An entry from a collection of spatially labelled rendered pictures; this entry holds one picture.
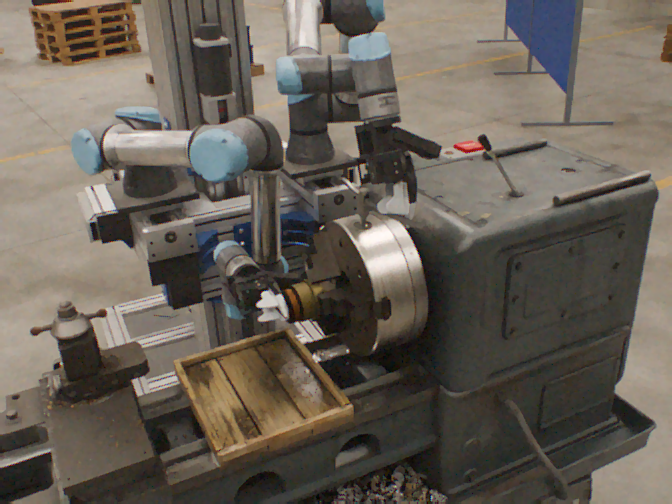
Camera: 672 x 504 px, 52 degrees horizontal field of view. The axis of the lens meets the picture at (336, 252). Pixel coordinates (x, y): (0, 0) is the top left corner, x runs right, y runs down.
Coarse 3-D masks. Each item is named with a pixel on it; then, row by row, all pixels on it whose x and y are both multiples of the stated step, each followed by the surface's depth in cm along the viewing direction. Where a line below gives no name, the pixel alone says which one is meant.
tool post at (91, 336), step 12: (84, 336) 137; (96, 336) 137; (60, 348) 134; (72, 348) 135; (84, 348) 136; (96, 348) 139; (72, 360) 136; (84, 360) 137; (96, 360) 139; (72, 372) 137; (84, 372) 138; (96, 372) 141
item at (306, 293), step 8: (304, 280) 150; (296, 288) 148; (304, 288) 148; (312, 288) 148; (320, 288) 150; (288, 296) 147; (296, 296) 147; (304, 296) 147; (312, 296) 147; (288, 304) 146; (296, 304) 146; (304, 304) 147; (312, 304) 147; (288, 312) 152; (296, 312) 146; (304, 312) 147; (312, 312) 148; (288, 320) 149; (296, 320) 148; (304, 320) 149
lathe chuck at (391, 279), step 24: (336, 240) 152; (360, 240) 144; (384, 240) 145; (360, 264) 143; (384, 264) 142; (336, 288) 159; (360, 288) 146; (384, 288) 141; (408, 288) 143; (408, 312) 145; (360, 336) 152; (384, 336) 145; (408, 336) 150
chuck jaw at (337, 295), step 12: (348, 288) 150; (324, 300) 146; (336, 300) 144; (348, 300) 143; (360, 300) 143; (372, 300) 142; (384, 300) 142; (324, 312) 147; (336, 312) 146; (348, 312) 145; (360, 312) 142; (372, 312) 143; (384, 312) 143
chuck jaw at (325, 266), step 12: (324, 228) 157; (312, 240) 154; (324, 240) 154; (312, 252) 156; (324, 252) 153; (312, 264) 152; (324, 264) 153; (336, 264) 154; (312, 276) 151; (324, 276) 152; (336, 276) 154
